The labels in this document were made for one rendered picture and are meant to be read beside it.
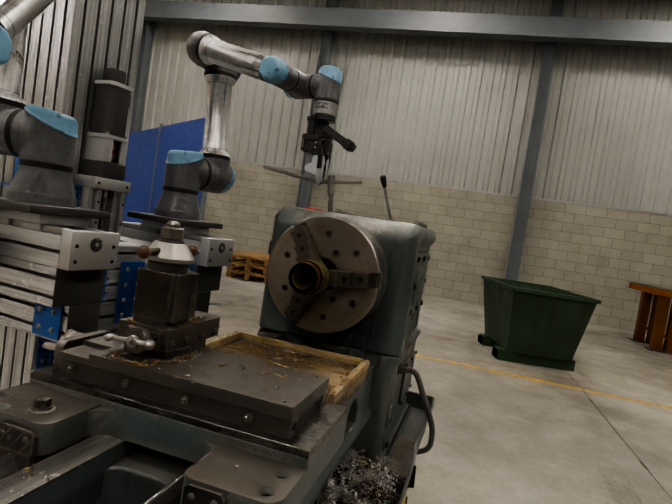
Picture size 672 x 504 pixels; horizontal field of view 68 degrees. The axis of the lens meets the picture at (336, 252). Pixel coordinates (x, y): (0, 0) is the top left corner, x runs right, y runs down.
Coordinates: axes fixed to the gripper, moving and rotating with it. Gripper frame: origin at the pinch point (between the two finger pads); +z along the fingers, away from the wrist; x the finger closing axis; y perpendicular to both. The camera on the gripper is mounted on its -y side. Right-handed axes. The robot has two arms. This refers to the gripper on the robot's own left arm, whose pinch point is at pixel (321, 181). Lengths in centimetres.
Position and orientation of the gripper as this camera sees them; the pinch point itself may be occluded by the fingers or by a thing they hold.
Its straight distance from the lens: 159.0
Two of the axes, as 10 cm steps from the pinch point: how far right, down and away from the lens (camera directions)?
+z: -1.5, 9.9, 0.5
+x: -2.8, 0.1, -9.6
